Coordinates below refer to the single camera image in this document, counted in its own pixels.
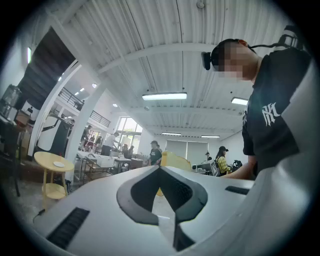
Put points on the black head-mounted camera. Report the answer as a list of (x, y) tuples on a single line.
[(207, 61)]

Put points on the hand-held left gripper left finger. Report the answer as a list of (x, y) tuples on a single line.
[(140, 197)]

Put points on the white and black machine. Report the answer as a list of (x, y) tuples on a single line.
[(56, 132)]

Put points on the person's face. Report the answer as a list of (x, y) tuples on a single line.
[(235, 62)]

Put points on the small cardboard box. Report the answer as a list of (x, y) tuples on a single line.
[(23, 118)]

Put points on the person's right forearm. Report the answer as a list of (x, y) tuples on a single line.
[(243, 167)]

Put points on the clear water jug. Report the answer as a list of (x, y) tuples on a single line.
[(11, 96)]

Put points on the large window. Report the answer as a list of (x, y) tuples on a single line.
[(128, 130)]

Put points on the black metal railing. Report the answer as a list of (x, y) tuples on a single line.
[(100, 118), (71, 97)]

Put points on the white box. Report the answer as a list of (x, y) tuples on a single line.
[(31, 108)]

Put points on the long ceiling light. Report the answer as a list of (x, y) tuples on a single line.
[(210, 136), (239, 101), (171, 134), (164, 96)]

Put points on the white round plate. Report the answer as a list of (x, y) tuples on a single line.
[(59, 164)]

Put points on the white sink unit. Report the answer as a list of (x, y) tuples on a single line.
[(100, 158)]

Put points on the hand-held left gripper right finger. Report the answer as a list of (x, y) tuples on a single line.
[(180, 195)]

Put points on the person's black T-shirt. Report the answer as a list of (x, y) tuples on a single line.
[(270, 100)]

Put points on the round wooden side table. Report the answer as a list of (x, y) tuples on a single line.
[(47, 160)]

